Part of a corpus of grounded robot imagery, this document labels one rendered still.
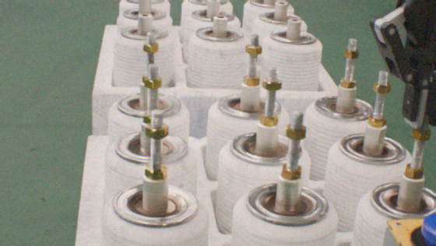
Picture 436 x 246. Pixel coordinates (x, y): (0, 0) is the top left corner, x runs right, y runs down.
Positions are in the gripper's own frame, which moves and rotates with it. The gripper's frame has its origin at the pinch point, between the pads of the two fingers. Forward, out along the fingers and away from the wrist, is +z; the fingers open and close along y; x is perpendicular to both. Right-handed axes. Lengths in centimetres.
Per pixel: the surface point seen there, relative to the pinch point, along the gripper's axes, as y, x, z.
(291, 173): -11.8, 2.1, 6.4
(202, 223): -19.5, 2.7, 10.4
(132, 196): -24.4, 7.6, 9.8
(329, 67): 53, 107, 35
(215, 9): 5, 66, 8
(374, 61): 69, 110, 35
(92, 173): -24.2, 27.1, 17.1
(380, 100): 2.8, 11.1, 4.0
